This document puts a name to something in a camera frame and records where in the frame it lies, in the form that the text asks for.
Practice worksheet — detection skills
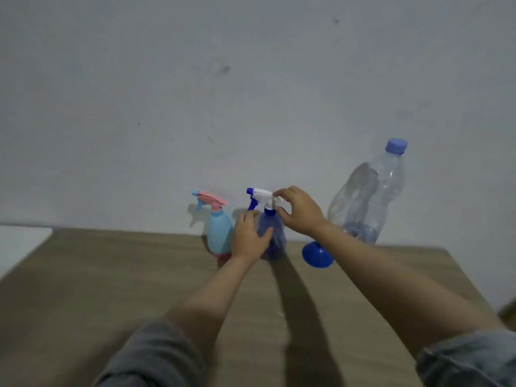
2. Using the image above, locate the person's right forearm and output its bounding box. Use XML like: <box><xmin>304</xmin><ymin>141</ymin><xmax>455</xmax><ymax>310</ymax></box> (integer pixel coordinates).
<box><xmin>310</xmin><ymin>219</ymin><xmax>507</xmax><ymax>359</ymax></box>

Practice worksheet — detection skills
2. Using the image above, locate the person's right hand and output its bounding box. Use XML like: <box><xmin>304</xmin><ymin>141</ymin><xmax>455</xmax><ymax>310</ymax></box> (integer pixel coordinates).
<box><xmin>273</xmin><ymin>185</ymin><xmax>328</xmax><ymax>238</ymax></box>

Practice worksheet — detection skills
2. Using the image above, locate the dark blue spray bottle body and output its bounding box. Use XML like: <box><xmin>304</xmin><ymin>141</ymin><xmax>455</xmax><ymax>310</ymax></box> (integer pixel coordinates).
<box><xmin>257</xmin><ymin>205</ymin><xmax>288</xmax><ymax>261</ymax></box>

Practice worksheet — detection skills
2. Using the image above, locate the pink spray trigger head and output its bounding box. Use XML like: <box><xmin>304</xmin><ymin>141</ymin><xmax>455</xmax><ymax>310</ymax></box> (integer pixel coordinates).
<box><xmin>191</xmin><ymin>190</ymin><xmax>231</xmax><ymax>214</ymax></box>

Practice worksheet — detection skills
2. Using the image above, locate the white blue trigger sprayer head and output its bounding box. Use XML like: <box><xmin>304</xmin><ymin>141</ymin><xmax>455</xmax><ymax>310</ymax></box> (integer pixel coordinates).
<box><xmin>246</xmin><ymin>187</ymin><xmax>292</xmax><ymax>212</ymax></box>

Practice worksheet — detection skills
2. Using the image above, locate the person's left hand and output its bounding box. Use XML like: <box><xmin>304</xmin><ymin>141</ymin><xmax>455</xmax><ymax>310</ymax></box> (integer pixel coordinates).
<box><xmin>230</xmin><ymin>210</ymin><xmax>274</xmax><ymax>267</ymax></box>

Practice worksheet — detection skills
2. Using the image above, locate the person's grey right sleeve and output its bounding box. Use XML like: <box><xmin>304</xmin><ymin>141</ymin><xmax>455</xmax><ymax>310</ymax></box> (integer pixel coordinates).
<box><xmin>415</xmin><ymin>328</ymin><xmax>516</xmax><ymax>387</ymax></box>

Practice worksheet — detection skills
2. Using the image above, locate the person's grey left sleeve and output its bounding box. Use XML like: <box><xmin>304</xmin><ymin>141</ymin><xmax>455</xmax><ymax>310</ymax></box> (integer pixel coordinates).
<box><xmin>92</xmin><ymin>320</ymin><xmax>209</xmax><ymax>387</ymax></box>

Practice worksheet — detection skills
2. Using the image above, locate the person's grey sleeve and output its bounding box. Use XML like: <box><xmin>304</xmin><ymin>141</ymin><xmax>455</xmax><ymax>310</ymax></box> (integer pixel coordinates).
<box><xmin>92</xmin><ymin>320</ymin><xmax>209</xmax><ymax>387</ymax></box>
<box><xmin>415</xmin><ymin>328</ymin><xmax>516</xmax><ymax>387</ymax></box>

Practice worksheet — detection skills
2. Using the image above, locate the person's left forearm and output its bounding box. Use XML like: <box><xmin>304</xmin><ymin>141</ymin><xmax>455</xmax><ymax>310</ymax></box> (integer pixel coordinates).
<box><xmin>161</xmin><ymin>255</ymin><xmax>261</xmax><ymax>359</ymax></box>

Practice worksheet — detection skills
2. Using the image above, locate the light blue spray bottle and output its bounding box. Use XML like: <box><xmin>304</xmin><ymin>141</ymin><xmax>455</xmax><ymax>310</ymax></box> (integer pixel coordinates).
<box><xmin>206</xmin><ymin>209</ymin><xmax>235</xmax><ymax>259</ymax></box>

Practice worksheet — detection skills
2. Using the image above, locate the clear plastic water bottle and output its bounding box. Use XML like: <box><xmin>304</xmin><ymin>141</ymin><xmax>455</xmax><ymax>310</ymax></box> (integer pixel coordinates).
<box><xmin>327</xmin><ymin>150</ymin><xmax>405</xmax><ymax>246</ymax></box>

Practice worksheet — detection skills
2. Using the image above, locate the blue plastic funnel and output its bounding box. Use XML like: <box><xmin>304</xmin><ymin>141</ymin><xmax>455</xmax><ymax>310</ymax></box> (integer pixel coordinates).
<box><xmin>302</xmin><ymin>240</ymin><xmax>334</xmax><ymax>269</ymax></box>

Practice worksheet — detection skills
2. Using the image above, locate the blue bottle cap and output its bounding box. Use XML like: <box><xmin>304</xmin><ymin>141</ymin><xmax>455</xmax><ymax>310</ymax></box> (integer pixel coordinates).
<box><xmin>385</xmin><ymin>138</ymin><xmax>409</xmax><ymax>155</ymax></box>

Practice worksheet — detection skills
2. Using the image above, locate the white cabinet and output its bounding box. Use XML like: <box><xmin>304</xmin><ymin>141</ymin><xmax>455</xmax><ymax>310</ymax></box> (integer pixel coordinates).
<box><xmin>0</xmin><ymin>225</ymin><xmax>54</xmax><ymax>281</ymax></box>

